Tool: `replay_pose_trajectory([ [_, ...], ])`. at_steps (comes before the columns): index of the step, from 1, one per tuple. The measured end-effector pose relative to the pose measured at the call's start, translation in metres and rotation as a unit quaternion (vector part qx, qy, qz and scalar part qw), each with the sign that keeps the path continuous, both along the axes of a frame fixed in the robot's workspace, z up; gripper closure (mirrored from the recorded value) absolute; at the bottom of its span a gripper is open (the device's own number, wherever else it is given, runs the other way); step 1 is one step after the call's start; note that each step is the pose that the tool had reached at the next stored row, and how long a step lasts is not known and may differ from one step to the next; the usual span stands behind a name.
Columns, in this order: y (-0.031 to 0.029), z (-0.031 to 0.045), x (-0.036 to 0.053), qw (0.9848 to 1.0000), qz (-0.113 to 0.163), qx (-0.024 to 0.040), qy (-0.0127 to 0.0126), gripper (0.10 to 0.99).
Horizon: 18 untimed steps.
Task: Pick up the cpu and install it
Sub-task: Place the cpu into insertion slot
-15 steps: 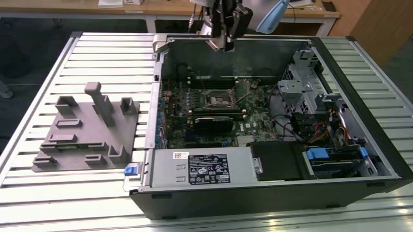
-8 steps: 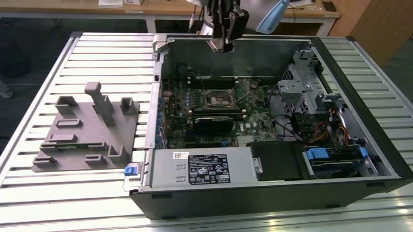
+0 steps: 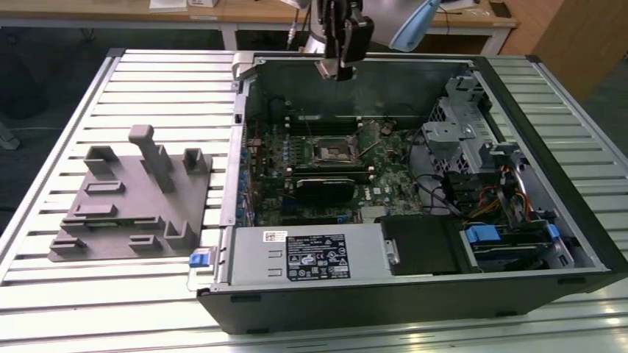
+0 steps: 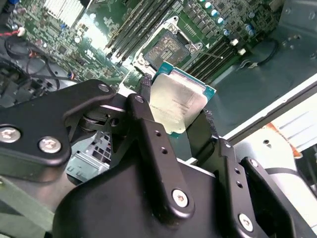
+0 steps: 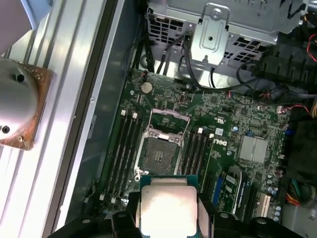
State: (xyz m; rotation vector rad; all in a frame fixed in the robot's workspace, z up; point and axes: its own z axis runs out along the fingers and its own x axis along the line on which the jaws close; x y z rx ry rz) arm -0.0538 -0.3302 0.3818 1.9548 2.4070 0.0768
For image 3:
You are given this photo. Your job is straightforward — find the metal socket cover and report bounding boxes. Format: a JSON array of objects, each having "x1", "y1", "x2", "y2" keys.
[{"x1": 351, "y1": 121, "x2": 387, "y2": 165}]

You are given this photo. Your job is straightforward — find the grey power supply unit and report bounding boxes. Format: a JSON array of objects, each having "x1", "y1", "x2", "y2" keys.
[{"x1": 211, "y1": 224, "x2": 396, "y2": 288}]

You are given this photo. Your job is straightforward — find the black plastic shroud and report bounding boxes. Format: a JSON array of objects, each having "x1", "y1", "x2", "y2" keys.
[{"x1": 374, "y1": 214, "x2": 482, "y2": 277}]

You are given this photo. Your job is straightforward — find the wooden desk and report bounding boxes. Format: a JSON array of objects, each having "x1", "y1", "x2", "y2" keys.
[{"x1": 0, "y1": 0, "x2": 522, "y2": 56}]

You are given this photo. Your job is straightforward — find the metal disk bay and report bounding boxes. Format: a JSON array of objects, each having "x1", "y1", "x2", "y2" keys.
[{"x1": 459, "y1": 219, "x2": 579, "y2": 274}]

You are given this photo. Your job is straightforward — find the yellow power wires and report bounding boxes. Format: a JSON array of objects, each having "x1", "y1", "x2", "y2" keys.
[{"x1": 471, "y1": 185, "x2": 500, "y2": 220}]

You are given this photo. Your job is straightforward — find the orange flat data cable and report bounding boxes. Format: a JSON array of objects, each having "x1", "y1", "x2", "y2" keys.
[{"x1": 510, "y1": 183, "x2": 535, "y2": 222}]

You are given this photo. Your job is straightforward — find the black graphics card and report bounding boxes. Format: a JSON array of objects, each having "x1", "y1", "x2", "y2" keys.
[{"x1": 292, "y1": 178, "x2": 356, "y2": 204}]

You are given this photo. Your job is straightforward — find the thin dangling robot cable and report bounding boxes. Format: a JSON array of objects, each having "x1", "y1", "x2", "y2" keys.
[{"x1": 286, "y1": 7, "x2": 311, "y2": 51}]

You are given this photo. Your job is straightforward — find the black expansion slot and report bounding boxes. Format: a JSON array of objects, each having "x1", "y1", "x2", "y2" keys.
[{"x1": 282, "y1": 215, "x2": 363, "y2": 227}]

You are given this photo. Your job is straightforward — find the CPU socket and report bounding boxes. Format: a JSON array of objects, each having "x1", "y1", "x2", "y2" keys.
[{"x1": 307, "y1": 135, "x2": 367, "y2": 165}]

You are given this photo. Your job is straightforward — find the silver chipset heatsink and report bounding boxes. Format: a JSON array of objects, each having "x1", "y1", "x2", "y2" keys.
[{"x1": 360, "y1": 205, "x2": 390, "y2": 224}]

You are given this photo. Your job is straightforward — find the blue case release latch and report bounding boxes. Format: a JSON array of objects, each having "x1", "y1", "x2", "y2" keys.
[{"x1": 188, "y1": 248, "x2": 218, "y2": 268}]

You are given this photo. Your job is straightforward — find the hard disk in blue carrier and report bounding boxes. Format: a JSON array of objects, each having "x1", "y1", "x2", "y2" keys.
[{"x1": 463, "y1": 224, "x2": 551, "y2": 258}]

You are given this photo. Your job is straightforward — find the black PC case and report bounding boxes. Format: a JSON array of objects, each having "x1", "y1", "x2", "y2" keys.
[{"x1": 188, "y1": 51, "x2": 628, "y2": 335}]

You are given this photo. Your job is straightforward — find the green motherboard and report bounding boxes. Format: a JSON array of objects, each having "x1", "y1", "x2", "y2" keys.
[{"x1": 243, "y1": 119, "x2": 427, "y2": 227}]

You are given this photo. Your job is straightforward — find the grey plastic parts rack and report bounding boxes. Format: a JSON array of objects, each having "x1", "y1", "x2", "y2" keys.
[{"x1": 47, "y1": 124, "x2": 216, "y2": 263}]

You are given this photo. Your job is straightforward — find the silver metal drive cage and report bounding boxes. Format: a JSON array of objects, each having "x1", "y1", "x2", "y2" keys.
[{"x1": 420, "y1": 75, "x2": 495, "y2": 177}]

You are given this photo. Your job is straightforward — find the wooden cabinet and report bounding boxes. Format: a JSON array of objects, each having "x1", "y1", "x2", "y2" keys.
[{"x1": 503, "y1": 0, "x2": 628, "y2": 107}]

